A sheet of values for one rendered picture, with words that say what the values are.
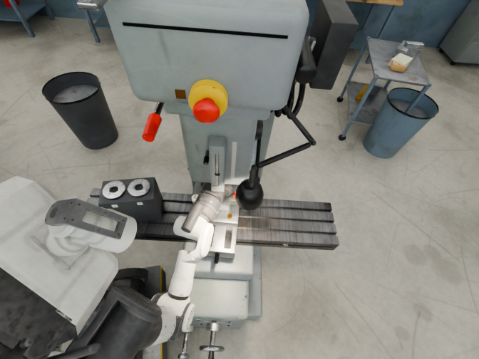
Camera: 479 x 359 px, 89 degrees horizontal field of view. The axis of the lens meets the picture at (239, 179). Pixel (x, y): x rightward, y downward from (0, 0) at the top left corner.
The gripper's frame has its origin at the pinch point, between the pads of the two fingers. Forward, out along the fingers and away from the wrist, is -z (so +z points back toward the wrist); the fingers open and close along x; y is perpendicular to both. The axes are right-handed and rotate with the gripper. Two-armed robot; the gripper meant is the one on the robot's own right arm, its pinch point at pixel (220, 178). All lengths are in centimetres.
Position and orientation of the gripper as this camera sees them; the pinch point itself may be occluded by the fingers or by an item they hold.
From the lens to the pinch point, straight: 94.1
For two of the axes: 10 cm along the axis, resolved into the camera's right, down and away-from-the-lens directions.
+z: -3.3, 7.4, -5.8
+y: -0.7, 5.9, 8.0
